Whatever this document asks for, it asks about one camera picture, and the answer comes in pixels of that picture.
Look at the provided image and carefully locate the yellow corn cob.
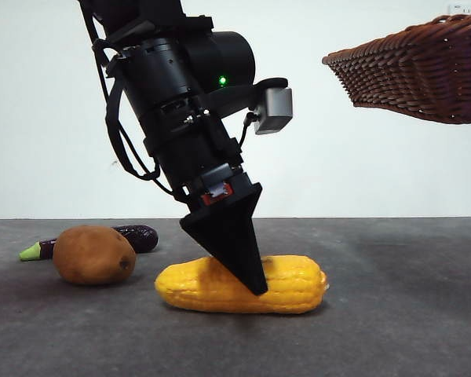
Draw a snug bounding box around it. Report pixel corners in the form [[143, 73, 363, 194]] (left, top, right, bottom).
[[154, 254, 330, 316]]

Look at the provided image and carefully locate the purple eggplant with green stem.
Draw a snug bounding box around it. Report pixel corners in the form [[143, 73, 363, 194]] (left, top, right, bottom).
[[19, 224, 159, 262]]

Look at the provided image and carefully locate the brown potato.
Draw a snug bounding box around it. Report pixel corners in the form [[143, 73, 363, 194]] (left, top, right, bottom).
[[53, 225, 137, 286]]

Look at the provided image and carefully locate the brown woven wicker basket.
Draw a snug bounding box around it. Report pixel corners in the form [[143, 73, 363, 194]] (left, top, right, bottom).
[[321, 12, 471, 126]]

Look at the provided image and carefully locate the thin black camera cable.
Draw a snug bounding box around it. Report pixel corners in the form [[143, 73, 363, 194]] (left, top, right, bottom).
[[237, 111, 260, 158]]

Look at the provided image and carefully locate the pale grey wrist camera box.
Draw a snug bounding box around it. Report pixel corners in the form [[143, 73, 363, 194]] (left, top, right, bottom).
[[254, 86, 294, 136]]

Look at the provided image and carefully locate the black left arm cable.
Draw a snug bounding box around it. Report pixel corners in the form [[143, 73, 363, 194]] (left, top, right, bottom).
[[86, 7, 181, 197]]

